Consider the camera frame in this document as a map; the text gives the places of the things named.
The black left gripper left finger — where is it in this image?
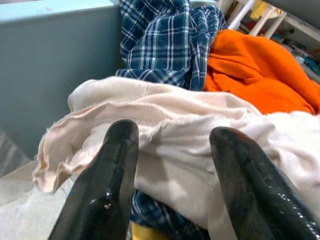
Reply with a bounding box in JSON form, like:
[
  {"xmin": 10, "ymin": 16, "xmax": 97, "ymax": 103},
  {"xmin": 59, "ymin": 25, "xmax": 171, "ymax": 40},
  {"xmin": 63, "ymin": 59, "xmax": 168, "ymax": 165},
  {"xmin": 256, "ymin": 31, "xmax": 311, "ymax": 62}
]
[{"xmin": 47, "ymin": 119, "xmax": 140, "ymax": 240}]

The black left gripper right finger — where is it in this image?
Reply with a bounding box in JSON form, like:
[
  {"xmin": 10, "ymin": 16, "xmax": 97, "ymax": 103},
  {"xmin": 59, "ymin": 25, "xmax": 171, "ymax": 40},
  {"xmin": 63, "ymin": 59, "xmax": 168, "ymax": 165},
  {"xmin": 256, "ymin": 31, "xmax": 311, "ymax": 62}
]
[{"xmin": 209, "ymin": 126, "xmax": 320, "ymax": 240}]

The cream white garment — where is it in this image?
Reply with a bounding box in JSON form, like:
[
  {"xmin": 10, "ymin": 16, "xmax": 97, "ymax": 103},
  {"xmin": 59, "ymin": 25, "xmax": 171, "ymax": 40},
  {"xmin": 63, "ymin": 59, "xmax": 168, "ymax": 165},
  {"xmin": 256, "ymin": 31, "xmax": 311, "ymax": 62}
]
[{"xmin": 32, "ymin": 76, "xmax": 320, "ymax": 240}]

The yellow garment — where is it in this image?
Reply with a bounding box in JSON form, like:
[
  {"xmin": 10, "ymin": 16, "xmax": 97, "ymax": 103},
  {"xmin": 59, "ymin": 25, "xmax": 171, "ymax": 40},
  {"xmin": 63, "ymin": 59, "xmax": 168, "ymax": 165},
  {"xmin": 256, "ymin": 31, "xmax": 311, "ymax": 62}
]
[{"xmin": 131, "ymin": 221, "xmax": 173, "ymax": 240}]

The orange garment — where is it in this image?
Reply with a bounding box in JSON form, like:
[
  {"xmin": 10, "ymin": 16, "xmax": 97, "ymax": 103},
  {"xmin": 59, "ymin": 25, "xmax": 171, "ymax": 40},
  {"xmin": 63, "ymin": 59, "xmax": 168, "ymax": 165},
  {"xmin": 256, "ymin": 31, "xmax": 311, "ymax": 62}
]
[{"xmin": 203, "ymin": 28, "xmax": 320, "ymax": 115}]

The light blue child chair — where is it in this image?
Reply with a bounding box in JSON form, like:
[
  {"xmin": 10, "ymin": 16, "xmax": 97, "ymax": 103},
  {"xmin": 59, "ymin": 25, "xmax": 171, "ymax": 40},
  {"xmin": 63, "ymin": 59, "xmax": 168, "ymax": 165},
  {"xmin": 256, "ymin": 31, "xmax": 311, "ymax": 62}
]
[{"xmin": 0, "ymin": 0, "xmax": 123, "ymax": 161}]

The blue plaid garment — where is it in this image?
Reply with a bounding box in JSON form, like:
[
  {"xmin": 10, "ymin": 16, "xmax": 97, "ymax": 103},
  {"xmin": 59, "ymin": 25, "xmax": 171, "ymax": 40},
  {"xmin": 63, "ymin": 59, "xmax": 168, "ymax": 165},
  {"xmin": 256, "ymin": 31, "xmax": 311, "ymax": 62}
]
[{"xmin": 115, "ymin": 0, "xmax": 228, "ymax": 240}]

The grey white folding chair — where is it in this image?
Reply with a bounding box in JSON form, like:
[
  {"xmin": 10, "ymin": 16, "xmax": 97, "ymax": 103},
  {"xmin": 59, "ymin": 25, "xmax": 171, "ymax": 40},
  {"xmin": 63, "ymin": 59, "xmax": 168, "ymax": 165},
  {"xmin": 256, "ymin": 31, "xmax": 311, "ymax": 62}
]
[{"xmin": 224, "ymin": 0, "xmax": 320, "ymax": 38}]

